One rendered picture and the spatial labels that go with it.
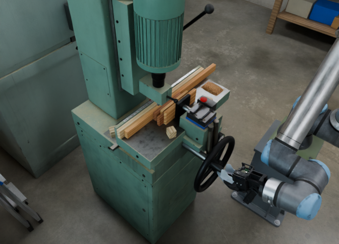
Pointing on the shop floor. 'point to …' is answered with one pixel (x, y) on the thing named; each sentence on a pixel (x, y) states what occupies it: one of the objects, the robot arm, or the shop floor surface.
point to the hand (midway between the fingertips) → (220, 173)
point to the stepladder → (15, 197)
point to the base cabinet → (140, 188)
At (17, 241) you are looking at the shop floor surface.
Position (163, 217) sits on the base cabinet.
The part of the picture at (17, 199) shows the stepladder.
